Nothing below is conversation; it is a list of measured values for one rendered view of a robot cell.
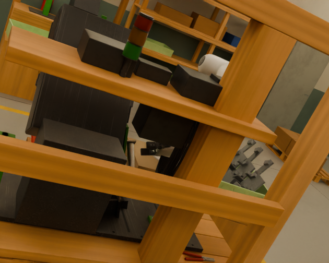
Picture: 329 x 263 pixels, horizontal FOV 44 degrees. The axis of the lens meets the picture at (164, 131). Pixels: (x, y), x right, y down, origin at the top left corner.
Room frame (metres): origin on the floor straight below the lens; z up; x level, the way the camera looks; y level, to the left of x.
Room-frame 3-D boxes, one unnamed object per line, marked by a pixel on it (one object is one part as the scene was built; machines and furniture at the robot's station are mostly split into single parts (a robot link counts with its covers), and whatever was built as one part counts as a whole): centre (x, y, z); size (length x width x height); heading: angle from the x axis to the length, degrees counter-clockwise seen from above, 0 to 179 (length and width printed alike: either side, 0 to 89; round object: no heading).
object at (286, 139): (7.27, -2.49, 0.22); 1.20 x 0.81 x 0.44; 24
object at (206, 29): (7.55, -0.05, 1.12); 3.01 x 0.54 x 2.23; 119
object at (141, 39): (1.20, 0.19, 1.67); 0.05 x 0.05 x 0.05
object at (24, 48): (1.29, 0.10, 1.52); 0.90 x 0.25 x 0.04; 116
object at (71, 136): (1.35, 0.25, 1.07); 0.30 x 0.18 x 0.34; 116
